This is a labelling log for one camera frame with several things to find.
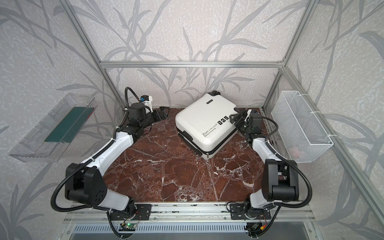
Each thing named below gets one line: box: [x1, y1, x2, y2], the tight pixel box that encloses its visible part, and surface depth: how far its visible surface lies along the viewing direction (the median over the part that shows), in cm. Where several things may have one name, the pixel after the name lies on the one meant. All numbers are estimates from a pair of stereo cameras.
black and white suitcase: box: [175, 90, 238, 160], surface depth 88 cm
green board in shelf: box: [44, 107, 95, 143], surface depth 68 cm
